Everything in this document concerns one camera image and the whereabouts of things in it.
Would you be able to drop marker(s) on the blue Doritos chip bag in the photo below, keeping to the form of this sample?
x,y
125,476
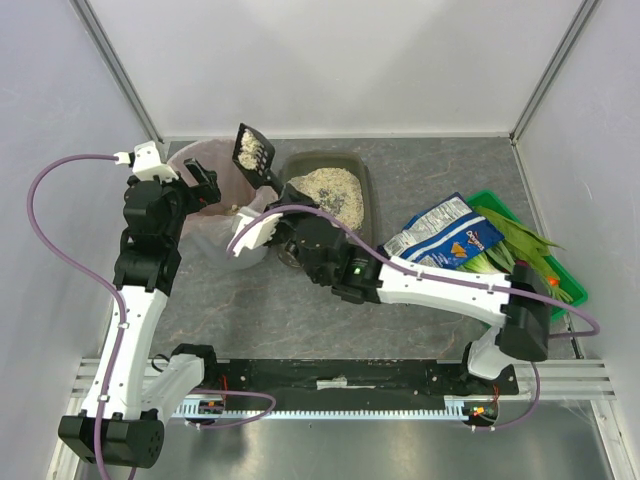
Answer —
x,y
446,235

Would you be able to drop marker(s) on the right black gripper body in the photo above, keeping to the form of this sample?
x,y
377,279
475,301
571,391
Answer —
x,y
288,198

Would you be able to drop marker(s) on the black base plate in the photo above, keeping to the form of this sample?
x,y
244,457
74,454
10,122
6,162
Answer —
x,y
332,385

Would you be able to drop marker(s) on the litter clump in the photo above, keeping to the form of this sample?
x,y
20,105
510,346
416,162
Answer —
x,y
251,151

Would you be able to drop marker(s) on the green leafy vegetable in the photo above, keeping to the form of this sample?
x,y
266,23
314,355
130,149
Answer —
x,y
524,243

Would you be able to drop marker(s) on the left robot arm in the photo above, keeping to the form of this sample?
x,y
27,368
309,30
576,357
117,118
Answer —
x,y
123,418

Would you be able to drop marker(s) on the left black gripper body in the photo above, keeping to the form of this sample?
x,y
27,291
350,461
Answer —
x,y
198,181

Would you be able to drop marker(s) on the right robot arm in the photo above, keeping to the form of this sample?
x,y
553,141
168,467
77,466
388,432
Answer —
x,y
512,304

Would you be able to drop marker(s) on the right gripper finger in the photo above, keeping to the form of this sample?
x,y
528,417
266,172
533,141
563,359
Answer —
x,y
292,205
300,192

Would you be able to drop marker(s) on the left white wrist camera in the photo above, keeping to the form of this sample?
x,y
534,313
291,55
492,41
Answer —
x,y
148,162

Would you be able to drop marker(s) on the grey litter box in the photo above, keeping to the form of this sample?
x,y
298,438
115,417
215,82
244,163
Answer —
x,y
340,183

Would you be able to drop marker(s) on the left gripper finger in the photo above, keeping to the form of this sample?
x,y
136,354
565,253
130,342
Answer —
x,y
207,193
206,180

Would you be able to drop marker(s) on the grey slotted cable duct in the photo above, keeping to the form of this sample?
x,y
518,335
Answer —
x,y
201,408

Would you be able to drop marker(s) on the black litter scoop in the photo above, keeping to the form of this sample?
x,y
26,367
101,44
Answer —
x,y
263,176

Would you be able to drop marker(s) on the grey bin with pink bag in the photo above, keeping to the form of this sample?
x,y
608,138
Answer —
x,y
207,233

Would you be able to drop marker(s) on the green onion bunch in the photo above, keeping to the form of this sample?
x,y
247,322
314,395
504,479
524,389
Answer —
x,y
489,262

